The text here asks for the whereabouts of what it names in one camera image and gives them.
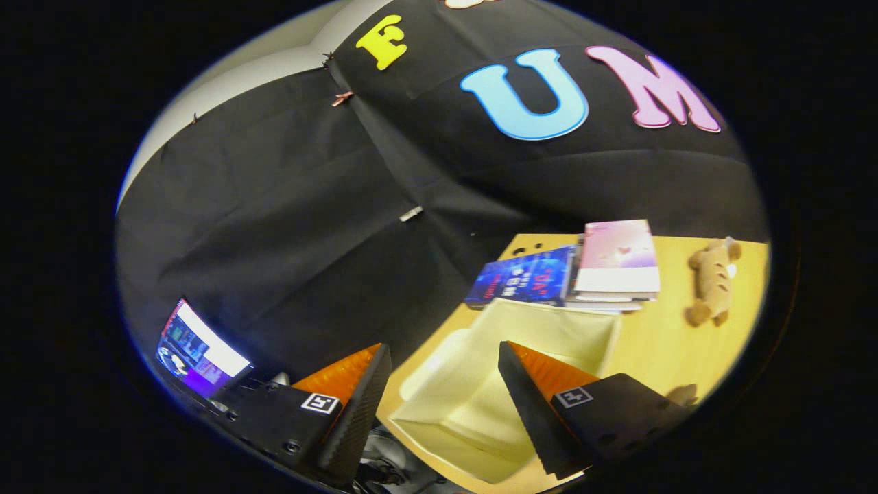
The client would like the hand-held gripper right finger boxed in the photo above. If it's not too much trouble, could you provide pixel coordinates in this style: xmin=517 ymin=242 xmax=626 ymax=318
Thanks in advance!
xmin=497 ymin=340 xmax=693 ymax=481

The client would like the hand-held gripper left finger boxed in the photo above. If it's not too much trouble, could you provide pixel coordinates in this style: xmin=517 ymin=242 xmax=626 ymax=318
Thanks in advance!
xmin=206 ymin=343 xmax=393 ymax=489

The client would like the green fabric storage box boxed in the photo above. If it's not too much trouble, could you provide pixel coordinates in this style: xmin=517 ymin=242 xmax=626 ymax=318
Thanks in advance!
xmin=388 ymin=298 xmax=621 ymax=484

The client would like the brown suede shoe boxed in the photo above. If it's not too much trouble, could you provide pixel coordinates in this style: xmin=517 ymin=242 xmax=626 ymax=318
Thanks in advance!
xmin=664 ymin=383 xmax=700 ymax=409

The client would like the pale blue book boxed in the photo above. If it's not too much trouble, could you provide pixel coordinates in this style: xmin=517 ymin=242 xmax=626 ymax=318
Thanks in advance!
xmin=565 ymin=301 xmax=644 ymax=314

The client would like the grey book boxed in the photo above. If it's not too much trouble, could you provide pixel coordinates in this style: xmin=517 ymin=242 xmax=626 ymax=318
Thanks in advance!
xmin=566 ymin=290 xmax=659 ymax=304

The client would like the computer monitor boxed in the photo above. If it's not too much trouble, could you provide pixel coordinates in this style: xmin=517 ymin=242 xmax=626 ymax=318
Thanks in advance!
xmin=156 ymin=298 xmax=253 ymax=400

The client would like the pink book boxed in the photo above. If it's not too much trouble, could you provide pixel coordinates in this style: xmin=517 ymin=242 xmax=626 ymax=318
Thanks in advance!
xmin=575 ymin=220 xmax=661 ymax=296

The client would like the brown bread plush toy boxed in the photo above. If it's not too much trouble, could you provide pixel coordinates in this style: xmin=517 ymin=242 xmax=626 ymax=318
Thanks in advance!
xmin=686 ymin=237 xmax=743 ymax=327

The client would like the black backdrop cloth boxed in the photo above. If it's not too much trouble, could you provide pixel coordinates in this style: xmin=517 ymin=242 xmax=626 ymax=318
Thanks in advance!
xmin=115 ymin=0 xmax=769 ymax=405

